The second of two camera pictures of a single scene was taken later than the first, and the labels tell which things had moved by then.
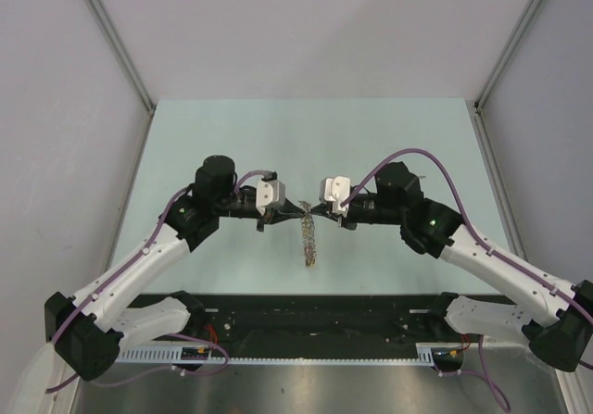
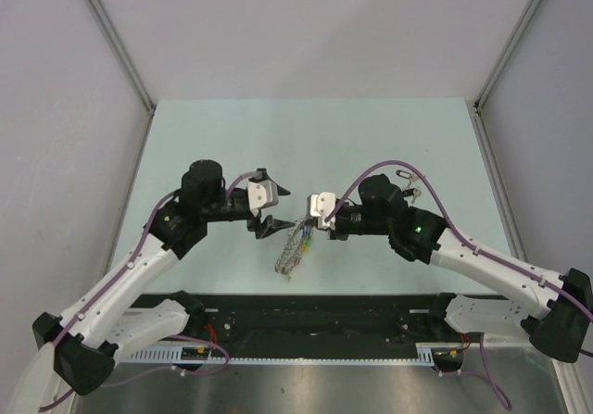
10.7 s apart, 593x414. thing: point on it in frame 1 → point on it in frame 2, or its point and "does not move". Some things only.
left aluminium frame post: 114,37 does not move
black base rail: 318,318 does not move
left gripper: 272,216 → 270,224
